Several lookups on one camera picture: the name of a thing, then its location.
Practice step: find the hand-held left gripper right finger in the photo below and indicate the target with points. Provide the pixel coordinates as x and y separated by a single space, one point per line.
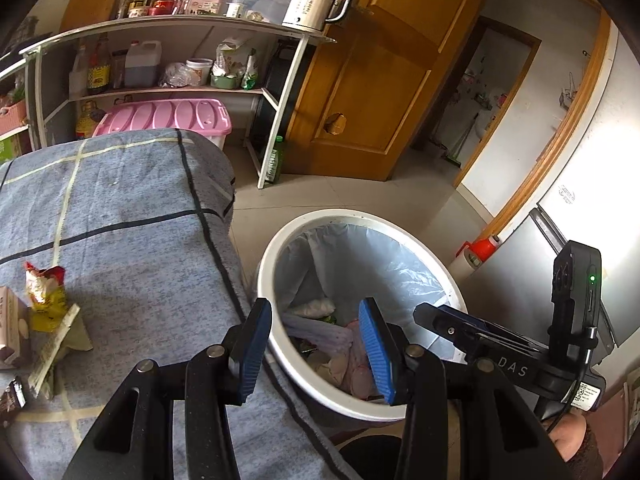
377 355

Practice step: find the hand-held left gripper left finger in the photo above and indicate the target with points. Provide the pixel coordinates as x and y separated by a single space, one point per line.
255 350

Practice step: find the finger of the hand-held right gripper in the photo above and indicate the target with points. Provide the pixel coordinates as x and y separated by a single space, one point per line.
450 330
465 316

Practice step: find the white trash bin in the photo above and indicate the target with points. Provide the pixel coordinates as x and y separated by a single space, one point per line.
310 390

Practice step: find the translucent bin liner bag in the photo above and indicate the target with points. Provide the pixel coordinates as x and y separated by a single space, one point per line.
390 270

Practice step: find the pale green wrapper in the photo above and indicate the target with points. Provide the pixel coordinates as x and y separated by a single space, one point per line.
65 345

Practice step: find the yellow snack packet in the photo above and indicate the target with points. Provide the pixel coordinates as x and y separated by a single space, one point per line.
47 305

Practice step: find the brown purple carton box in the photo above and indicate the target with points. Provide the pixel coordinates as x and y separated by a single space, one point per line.
12 325

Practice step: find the brown chocolate wrapper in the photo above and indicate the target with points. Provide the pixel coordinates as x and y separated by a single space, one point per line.
12 400

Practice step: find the person's right forearm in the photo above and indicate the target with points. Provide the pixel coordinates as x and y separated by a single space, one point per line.
570 437

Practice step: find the grey refrigerator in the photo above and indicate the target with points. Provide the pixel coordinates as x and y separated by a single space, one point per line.
540 275

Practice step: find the red white plastic bottle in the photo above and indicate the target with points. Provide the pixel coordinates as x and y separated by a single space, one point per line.
482 249

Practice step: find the blue checked blanket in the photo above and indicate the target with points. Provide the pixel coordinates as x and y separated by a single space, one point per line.
140 260

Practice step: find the green glass bottle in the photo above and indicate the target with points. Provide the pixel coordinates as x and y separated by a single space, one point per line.
274 160

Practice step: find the pale masking tape strip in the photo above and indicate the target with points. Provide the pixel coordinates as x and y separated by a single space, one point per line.
67 200

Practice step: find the pink lidded storage box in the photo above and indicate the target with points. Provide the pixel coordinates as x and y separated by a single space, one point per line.
160 115

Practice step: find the black panel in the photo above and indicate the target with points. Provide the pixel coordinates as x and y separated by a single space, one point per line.
277 90

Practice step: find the wooden door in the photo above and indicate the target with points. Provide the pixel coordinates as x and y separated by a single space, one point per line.
380 60

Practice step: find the green bowl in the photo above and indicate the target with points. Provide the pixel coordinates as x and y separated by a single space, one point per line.
225 81

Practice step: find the green white packet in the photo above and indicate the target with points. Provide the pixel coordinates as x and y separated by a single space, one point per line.
249 72

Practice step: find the yellow cooking oil bottle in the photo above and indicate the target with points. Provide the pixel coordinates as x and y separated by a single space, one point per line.
87 122

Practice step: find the white plastic tub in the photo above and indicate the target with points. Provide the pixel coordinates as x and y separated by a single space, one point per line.
200 72

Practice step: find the crumpled bag of food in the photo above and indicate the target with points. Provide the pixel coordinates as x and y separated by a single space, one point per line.
175 76

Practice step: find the white printed bag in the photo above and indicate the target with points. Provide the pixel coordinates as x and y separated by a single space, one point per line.
232 55

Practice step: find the plastic jug dark liquid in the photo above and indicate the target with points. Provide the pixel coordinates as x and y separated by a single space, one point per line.
142 67

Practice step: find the dark glass jar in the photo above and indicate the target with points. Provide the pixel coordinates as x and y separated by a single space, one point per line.
118 72

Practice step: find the green red carton box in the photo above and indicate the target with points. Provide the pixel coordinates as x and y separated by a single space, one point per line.
12 147

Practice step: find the yellow label sauce bottle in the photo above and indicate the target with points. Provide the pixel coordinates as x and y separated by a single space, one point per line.
99 72

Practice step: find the pink woven basket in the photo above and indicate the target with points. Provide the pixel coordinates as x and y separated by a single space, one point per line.
12 117

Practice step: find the white cup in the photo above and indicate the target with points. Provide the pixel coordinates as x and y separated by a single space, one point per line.
233 10

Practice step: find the tall white shelf rack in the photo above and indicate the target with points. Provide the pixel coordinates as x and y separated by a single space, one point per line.
150 22

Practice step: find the white electric kettle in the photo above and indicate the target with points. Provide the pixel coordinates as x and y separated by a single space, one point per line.
307 7

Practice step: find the clear plastic storage box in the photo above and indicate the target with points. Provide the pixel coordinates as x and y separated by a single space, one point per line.
265 2

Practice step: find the pink utensil basket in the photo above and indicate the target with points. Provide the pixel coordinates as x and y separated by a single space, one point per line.
200 6

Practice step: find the red tin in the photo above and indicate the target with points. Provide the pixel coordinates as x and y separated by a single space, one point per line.
164 4

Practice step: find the low white shelf rack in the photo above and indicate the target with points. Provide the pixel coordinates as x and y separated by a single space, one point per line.
12 71

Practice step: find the round white wall sticker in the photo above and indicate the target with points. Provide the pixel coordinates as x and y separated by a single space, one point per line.
566 194

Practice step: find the wooden door frame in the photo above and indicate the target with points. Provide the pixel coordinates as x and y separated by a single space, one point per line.
550 150

